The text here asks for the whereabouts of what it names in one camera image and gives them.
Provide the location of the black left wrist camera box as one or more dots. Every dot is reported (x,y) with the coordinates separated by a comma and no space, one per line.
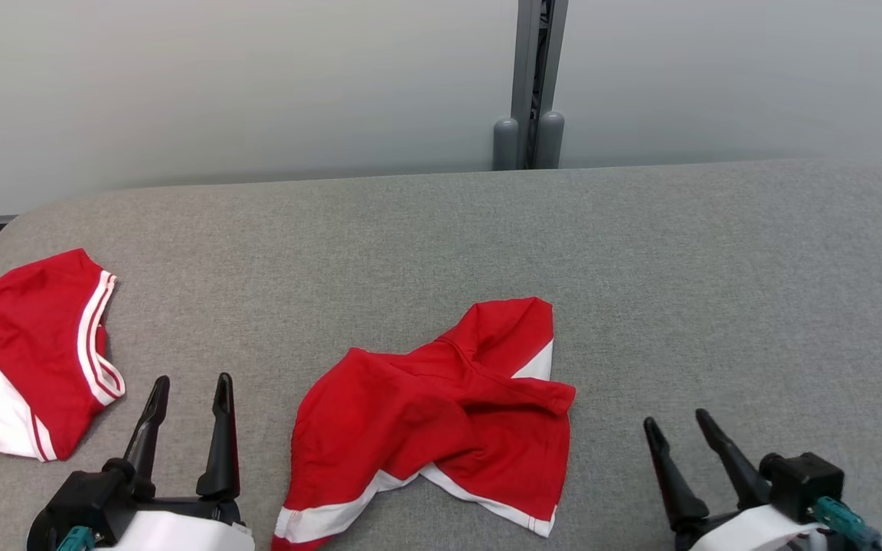
(81,497)

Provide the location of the grey partition post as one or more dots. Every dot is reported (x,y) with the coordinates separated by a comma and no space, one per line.
(537,61)

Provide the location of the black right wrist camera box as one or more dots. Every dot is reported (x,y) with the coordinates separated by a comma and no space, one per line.
(805,482)

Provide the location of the red shorts with white band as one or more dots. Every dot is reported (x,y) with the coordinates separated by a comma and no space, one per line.
(426,421)

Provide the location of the red Bulls basketball jersey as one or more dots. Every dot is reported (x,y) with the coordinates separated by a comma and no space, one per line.
(35,337)

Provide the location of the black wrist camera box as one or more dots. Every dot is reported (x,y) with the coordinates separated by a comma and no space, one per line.
(805,482)
(81,497)

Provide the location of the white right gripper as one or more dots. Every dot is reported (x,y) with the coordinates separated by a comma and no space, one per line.
(755,532)

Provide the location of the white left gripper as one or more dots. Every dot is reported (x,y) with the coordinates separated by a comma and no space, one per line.
(181,532)

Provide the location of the grey cylinder post foot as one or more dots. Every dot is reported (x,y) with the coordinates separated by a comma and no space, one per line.
(505,145)
(550,141)

